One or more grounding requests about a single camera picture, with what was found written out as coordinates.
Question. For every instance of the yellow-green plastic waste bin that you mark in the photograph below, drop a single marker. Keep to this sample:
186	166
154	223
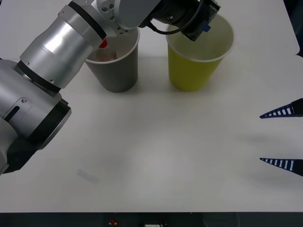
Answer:
189	73

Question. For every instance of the grey plastic waste bin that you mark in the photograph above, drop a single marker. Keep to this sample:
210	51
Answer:
118	75

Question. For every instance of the silver and black left arm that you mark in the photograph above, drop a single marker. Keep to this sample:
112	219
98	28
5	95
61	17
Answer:
59	54

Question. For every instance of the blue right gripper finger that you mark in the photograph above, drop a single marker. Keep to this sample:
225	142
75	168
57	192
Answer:
287	111
287	165

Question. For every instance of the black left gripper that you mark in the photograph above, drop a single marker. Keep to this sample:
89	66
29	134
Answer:
195	23

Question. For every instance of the plastic bottle with red cap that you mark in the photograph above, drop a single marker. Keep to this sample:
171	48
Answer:
105	54

